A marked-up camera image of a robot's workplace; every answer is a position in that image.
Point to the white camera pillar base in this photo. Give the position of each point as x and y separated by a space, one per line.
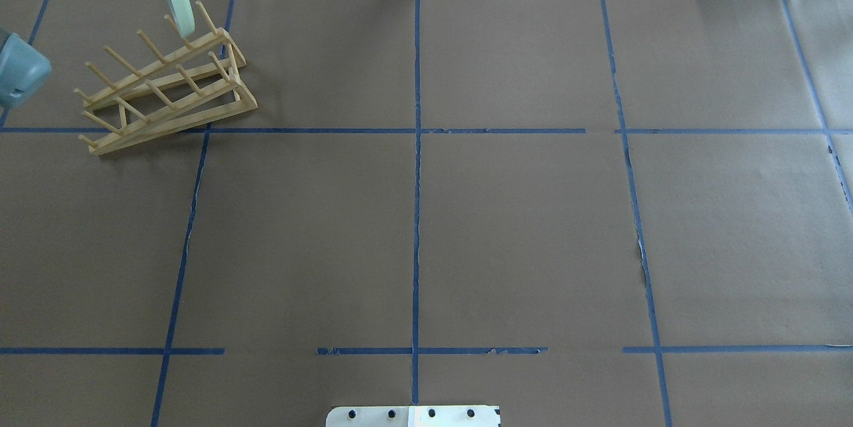
429 415

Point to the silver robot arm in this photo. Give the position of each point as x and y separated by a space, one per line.
23 70

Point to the wooden dish rack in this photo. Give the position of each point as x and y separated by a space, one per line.
197 84

